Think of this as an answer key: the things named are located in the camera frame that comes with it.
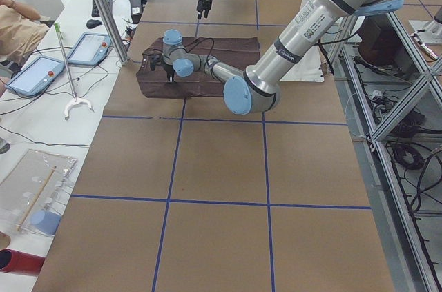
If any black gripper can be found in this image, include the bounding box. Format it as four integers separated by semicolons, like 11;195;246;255
197;0;213;19
163;64;175;82

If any dark brown t-shirt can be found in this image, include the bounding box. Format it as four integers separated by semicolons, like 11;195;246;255
136;37;260;99

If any black box with label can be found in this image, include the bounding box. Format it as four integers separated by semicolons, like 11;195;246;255
129;0;143;24

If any far blue teach pendant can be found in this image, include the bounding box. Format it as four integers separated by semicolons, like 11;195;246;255
67;32;111;66

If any blue teach pendant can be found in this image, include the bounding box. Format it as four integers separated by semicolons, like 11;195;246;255
67;32;111;66
6;56;65;96

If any black computer mouse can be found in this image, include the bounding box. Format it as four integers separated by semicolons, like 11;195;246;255
86;19;102;29

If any black keyboard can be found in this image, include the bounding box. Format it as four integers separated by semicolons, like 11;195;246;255
91;0;114;18

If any white reacher grabber tool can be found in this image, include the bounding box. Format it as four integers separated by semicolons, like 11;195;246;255
54;23;94;121

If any near blue teach pendant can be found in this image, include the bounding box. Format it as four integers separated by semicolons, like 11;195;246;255
6;56;65;96

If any seated person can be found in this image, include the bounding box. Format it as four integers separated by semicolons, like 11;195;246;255
0;0;51;96

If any clear plastic bag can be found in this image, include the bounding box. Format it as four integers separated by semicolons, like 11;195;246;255
1;150;77;236

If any blue plastic cup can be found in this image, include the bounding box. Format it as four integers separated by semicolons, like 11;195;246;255
30;210;61;235

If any red cylinder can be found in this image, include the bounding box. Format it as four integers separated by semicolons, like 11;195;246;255
1;249;45;276

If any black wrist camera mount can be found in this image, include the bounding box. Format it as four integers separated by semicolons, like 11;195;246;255
148;53;162;71

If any aluminium frame post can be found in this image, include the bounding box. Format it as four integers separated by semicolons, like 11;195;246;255
94;0;128;66

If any aluminium frame rack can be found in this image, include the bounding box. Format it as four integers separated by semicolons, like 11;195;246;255
323;5;441;291

